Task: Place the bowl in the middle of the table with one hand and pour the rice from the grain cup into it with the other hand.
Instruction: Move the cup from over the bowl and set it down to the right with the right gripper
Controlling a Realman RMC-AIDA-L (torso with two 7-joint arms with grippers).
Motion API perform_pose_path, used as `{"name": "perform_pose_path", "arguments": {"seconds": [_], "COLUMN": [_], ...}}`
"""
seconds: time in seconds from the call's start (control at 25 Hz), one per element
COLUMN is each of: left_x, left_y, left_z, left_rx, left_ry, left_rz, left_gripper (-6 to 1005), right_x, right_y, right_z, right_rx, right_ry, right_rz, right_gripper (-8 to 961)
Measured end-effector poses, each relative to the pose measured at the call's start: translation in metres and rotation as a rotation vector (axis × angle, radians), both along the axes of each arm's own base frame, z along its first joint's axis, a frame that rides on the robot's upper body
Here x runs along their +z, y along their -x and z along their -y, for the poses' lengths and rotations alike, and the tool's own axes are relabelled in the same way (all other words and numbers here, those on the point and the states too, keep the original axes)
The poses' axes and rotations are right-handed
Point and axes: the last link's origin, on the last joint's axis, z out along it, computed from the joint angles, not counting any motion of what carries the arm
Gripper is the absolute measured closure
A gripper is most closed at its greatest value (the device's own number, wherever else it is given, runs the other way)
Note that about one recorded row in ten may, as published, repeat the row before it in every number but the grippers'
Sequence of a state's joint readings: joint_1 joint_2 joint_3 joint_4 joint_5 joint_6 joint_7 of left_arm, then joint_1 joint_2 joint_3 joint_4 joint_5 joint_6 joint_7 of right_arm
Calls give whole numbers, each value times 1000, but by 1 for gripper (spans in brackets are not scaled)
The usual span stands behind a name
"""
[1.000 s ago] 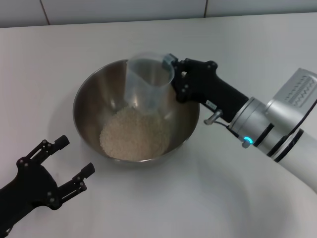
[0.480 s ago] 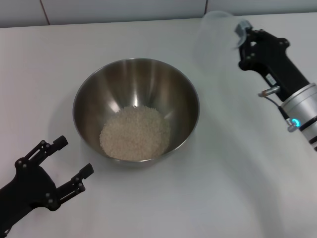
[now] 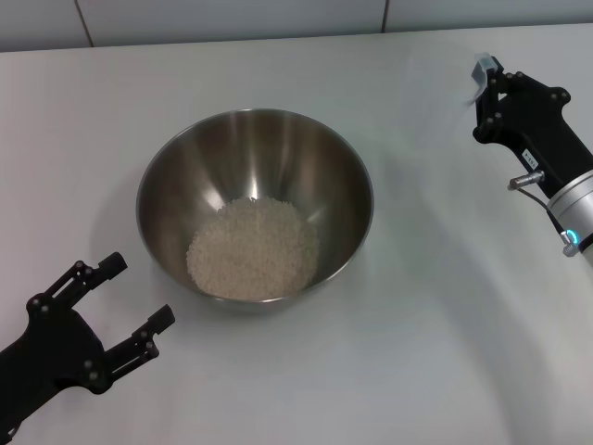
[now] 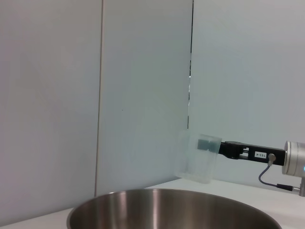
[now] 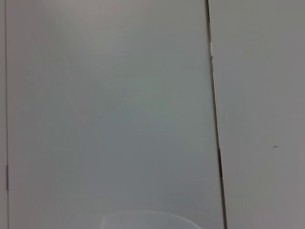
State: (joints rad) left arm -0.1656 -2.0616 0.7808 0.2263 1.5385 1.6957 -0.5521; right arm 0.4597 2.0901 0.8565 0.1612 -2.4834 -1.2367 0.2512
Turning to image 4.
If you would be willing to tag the stainless steel mixing bowl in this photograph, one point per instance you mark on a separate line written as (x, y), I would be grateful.
(166, 210)

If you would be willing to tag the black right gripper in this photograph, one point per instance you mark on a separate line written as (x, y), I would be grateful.
(276, 157)

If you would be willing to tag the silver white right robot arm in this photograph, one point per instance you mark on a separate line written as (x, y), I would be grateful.
(295, 157)

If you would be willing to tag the clear plastic cup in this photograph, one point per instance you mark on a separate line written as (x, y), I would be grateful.
(190, 167)

